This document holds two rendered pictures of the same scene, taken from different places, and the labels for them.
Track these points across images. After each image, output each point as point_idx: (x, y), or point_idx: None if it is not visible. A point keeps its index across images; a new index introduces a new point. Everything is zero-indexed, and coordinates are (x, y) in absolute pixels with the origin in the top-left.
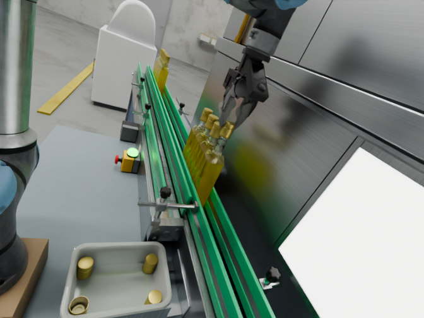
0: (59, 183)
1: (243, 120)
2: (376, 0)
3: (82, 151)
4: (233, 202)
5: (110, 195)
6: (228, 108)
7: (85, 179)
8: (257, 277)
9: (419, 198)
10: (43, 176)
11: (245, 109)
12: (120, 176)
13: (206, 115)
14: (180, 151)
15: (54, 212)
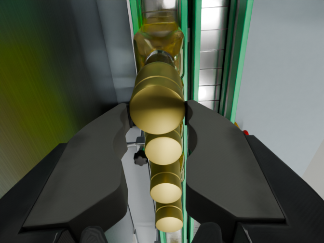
0: (308, 87)
1: (92, 124)
2: None
3: (275, 147)
4: (79, 33)
5: (253, 75)
6: (223, 147)
7: (279, 99)
8: None
9: None
10: (323, 94)
11: (88, 172)
12: (237, 112)
13: (174, 204)
14: (185, 136)
15: (321, 36)
